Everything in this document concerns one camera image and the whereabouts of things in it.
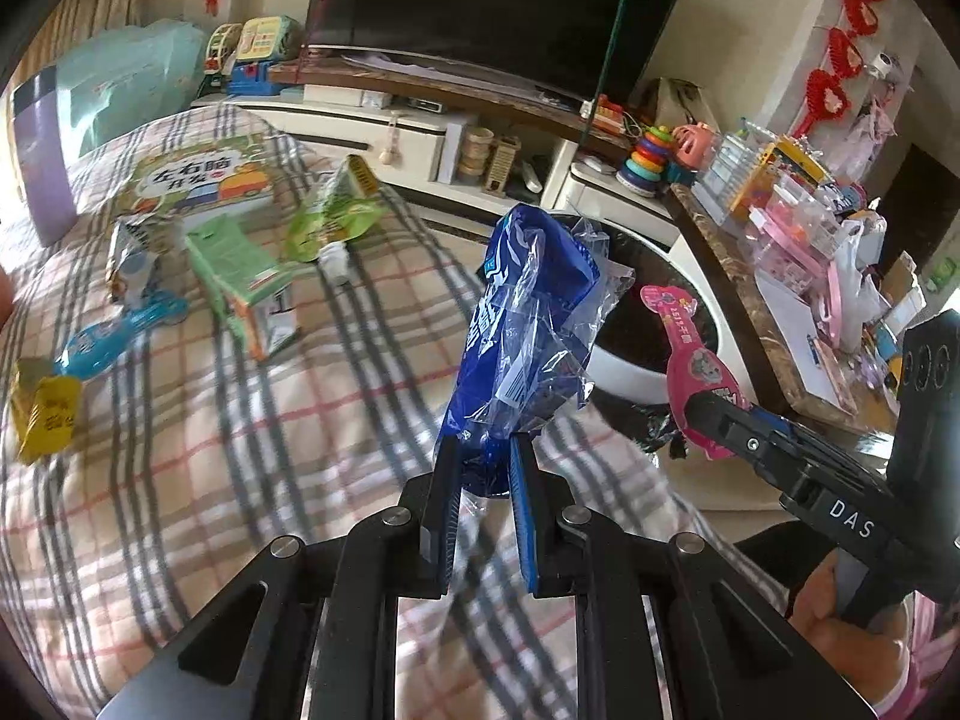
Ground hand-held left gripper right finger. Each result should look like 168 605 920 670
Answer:
508 433 856 720

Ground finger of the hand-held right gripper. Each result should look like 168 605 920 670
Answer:
750 408 890 486
685 391 809 497

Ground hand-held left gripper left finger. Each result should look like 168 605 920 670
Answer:
94 435 462 720

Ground pink spoon-shaped packet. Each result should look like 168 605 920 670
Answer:
639 283 741 461

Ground blue plastic bag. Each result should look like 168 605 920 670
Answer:
434 202 636 501

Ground person's right hand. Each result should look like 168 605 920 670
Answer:
791 562 914 720

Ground white paper sheet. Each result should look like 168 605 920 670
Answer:
752 268 861 415

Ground marble counter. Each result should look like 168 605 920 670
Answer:
666 178 902 437

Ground white plastic bag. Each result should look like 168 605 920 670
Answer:
823 208 891 351

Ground pink plastic storage box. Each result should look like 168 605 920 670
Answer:
748 208 842 295

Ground clear plastic storage box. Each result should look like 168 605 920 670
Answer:
763 163 854 257

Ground yellow picture book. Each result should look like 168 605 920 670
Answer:
730 135 816 224

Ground pink plastic toy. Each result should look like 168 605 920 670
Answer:
670 121 722 186

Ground pink hanging clothes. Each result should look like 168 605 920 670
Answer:
842 100 899 190

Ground green drink carton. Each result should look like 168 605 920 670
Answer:
183 213 302 362

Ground green pouch with white cap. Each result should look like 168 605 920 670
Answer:
288 155 381 287

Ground brown bag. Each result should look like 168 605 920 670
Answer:
637 76 715 137

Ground wooden abacus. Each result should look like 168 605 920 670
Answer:
483 136 524 197

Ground red toy telephone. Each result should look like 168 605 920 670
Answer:
580 93 629 141

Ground white television cabinet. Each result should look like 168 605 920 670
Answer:
190 82 677 250

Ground light blue spoon-shaped packet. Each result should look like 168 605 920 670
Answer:
61 294 191 379

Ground small silver drink carton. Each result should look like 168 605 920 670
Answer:
108 213 164 304

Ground yellow snack packet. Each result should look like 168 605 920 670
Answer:
10 355 85 467

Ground wooden television shelf board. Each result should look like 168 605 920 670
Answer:
265 44 662 167

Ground colourful children's book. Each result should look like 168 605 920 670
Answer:
115 130 276 224

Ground blue toy cash register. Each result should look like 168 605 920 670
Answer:
228 59 284 100

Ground black flat television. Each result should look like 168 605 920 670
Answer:
303 0 695 104

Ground toy phone board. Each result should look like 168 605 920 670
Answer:
235 14 302 66

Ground yellow white toy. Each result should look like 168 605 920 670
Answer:
202 22 246 81

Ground teal cloth furniture cover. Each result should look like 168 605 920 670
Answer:
55 18 209 160

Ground purple thermos bottle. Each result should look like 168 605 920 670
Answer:
7 66 81 250

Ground rainbow stacking ring toy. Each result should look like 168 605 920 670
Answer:
616 125 677 201

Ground wooden ring stack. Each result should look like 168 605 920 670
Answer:
457 127 497 182

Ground pink strap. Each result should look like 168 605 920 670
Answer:
295 0 359 89

